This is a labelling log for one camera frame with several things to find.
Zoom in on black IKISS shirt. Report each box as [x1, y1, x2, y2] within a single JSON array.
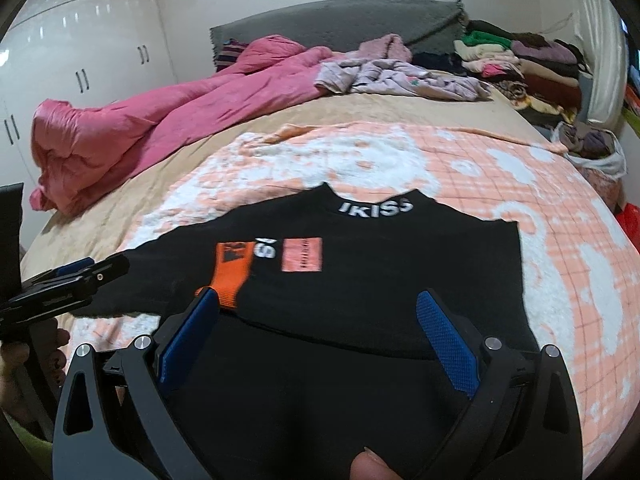
[[82, 185, 538, 479]]

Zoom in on white bag of clothes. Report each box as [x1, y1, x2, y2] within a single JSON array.
[[551, 122, 627, 179]]

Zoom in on pile of folded clothes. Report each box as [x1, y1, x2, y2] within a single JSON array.
[[408, 20, 591, 129]]

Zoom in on left hand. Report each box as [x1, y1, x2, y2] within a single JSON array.
[[1, 318, 70, 426]]

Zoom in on right hand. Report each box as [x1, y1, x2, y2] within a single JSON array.
[[349, 448, 400, 480]]

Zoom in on pink quilt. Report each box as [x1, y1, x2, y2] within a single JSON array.
[[29, 36, 333, 217]]

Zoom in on orange white plaid blanket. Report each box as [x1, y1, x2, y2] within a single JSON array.
[[61, 122, 639, 474]]

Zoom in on white wardrobe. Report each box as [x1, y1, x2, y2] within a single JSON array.
[[0, 0, 179, 241]]

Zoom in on red plastic bag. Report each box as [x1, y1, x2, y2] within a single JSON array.
[[615, 203, 640, 252]]

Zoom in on striped dark garment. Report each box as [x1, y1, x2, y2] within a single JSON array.
[[214, 38, 248, 72]]

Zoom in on lilac crumpled garment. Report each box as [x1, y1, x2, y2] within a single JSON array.
[[314, 34, 492, 102]]

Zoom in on grey headboard cover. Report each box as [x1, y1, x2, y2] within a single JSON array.
[[209, 0, 468, 54]]

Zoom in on white curtain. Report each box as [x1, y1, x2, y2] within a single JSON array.
[[575, 0, 628, 129]]

